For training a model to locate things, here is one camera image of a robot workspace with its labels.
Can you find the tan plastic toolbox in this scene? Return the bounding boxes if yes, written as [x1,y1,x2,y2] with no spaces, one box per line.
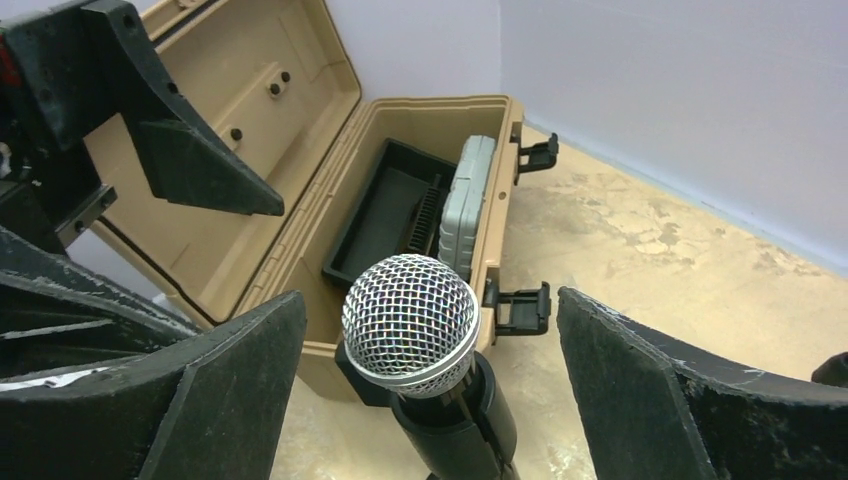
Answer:
[85,1,558,403]

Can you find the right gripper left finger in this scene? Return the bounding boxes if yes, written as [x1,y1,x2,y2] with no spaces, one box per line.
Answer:
[1,230,307,479]

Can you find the black mesh-head microphone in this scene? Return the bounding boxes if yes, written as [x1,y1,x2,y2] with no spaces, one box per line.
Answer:
[340,254,521,480]

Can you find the tall black mic stand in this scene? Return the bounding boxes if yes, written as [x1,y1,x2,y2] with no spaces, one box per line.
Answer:
[811,352,848,388]

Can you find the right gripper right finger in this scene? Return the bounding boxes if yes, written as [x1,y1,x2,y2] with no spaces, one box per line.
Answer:
[557,287,847,479]

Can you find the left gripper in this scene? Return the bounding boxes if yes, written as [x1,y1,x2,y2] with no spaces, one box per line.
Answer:
[1,1,284,255]

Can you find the black toolbox tray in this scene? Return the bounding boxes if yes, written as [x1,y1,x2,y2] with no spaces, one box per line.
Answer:
[322,138,456,290]

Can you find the grey plastic case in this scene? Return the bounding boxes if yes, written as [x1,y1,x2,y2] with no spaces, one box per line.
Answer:
[438,135,496,282]

